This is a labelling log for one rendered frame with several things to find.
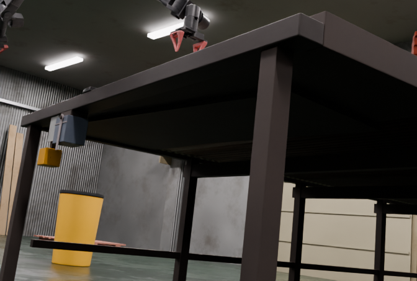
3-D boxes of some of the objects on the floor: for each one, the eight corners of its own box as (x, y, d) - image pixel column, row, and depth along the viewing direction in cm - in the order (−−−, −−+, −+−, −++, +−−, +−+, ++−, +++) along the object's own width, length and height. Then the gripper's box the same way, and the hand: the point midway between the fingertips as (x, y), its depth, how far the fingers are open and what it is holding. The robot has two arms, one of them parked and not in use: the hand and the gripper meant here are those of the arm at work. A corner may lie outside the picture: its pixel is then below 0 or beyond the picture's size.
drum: (74, 262, 512) (85, 194, 526) (103, 267, 487) (113, 196, 500) (38, 260, 480) (50, 188, 494) (66, 266, 455) (79, 190, 469)
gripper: (199, 27, 215) (194, 62, 212) (172, 14, 206) (166, 51, 203) (210, 23, 210) (205, 59, 206) (183, 10, 201) (177, 48, 198)
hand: (186, 53), depth 205 cm, fingers open, 9 cm apart
